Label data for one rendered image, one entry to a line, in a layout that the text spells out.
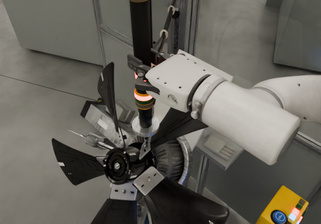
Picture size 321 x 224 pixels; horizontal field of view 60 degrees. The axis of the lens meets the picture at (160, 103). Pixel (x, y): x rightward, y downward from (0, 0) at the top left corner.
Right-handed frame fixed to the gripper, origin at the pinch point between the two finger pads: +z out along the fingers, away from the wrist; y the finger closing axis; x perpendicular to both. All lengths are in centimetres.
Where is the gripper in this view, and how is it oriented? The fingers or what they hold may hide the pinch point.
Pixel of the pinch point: (143, 59)
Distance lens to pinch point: 58.2
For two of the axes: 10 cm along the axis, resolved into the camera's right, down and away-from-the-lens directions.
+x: 0.0, -7.2, -6.9
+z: -7.2, -4.8, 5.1
